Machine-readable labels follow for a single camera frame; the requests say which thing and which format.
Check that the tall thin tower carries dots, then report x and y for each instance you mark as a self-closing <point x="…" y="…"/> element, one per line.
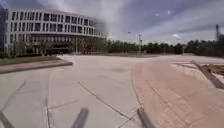
<point x="217" y="31"/>

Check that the pale concrete slab plaza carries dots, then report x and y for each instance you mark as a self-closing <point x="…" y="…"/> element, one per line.
<point x="93" y="80"/>

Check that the white multi-storey building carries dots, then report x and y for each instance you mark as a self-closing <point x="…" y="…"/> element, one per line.
<point x="50" y="31"/>

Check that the row of trees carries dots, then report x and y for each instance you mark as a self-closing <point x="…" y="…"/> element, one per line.
<point x="166" y="48"/>

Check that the dark paving band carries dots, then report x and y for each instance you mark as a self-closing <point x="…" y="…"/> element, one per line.
<point x="210" y="76"/>

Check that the lamp pole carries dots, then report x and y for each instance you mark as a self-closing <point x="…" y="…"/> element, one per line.
<point x="140" y="43"/>
<point x="129" y="41"/>

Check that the reddish brick paving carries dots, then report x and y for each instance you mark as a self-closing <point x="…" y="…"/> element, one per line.
<point x="173" y="96"/>

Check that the brown raised kerb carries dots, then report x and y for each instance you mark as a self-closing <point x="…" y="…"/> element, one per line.
<point x="36" y="66"/>

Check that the grass bed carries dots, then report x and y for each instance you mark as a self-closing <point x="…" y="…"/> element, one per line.
<point x="23" y="60"/>

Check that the robot's own part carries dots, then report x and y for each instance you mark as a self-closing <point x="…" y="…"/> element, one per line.
<point x="80" y="118"/>
<point x="145" y="118"/>

